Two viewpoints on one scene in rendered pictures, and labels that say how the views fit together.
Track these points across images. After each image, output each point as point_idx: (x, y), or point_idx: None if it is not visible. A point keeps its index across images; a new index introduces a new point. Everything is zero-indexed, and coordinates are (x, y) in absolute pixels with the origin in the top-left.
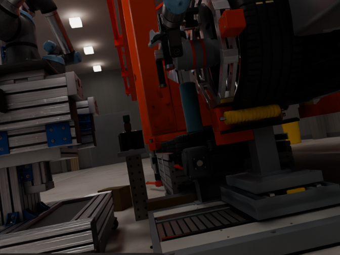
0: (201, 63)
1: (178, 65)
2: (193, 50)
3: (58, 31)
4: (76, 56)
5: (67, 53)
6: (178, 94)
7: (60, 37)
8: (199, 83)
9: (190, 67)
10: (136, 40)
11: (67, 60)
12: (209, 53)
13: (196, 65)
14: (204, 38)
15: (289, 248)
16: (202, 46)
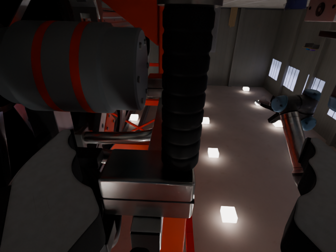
0: (54, 31)
1: (133, 38)
2: (77, 79)
3: (301, 144)
4: (283, 105)
5: (295, 111)
6: (143, 7)
7: (300, 135)
8: (93, 6)
9: (94, 25)
10: None
11: (295, 102)
12: (17, 58)
13: (73, 27)
14: (52, 111)
15: None
16: (46, 87)
